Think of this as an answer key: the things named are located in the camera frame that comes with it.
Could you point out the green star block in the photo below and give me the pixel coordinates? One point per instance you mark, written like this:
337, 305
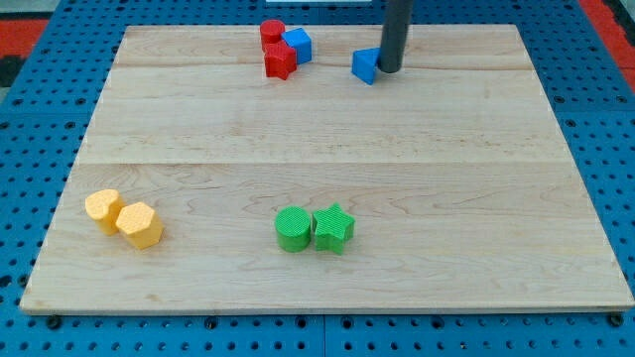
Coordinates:
332, 229

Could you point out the blue triangle block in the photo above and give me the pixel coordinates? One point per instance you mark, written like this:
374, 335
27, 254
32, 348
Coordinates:
364, 63

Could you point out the green cylinder block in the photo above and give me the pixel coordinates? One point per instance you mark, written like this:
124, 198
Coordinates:
293, 229

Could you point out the red cylinder block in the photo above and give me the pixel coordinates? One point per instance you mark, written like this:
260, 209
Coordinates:
271, 32

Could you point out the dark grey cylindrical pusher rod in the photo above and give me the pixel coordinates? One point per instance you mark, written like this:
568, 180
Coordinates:
394, 34

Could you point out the yellow heart block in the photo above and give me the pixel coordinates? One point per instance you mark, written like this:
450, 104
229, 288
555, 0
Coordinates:
103, 207

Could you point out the red star block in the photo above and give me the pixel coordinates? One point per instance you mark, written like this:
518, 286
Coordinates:
280, 60

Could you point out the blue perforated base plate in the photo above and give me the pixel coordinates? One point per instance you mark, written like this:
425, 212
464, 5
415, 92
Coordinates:
48, 107

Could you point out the yellow hexagon block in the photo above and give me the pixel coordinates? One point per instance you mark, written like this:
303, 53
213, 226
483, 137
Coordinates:
140, 225

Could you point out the light wooden board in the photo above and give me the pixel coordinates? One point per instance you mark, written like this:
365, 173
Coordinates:
465, 195

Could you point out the blue cube block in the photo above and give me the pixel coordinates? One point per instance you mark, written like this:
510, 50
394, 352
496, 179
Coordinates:
300, 40

